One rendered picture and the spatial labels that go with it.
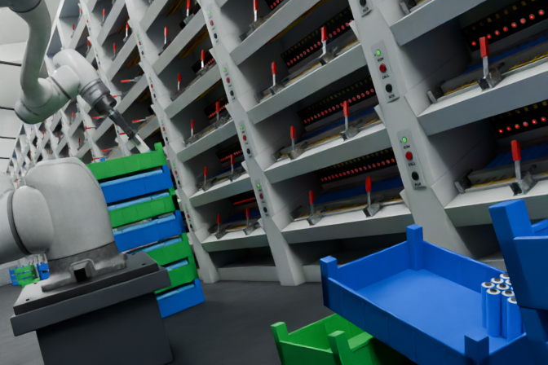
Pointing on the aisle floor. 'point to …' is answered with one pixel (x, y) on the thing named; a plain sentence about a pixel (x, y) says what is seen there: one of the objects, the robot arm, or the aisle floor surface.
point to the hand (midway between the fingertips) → (140, 145)
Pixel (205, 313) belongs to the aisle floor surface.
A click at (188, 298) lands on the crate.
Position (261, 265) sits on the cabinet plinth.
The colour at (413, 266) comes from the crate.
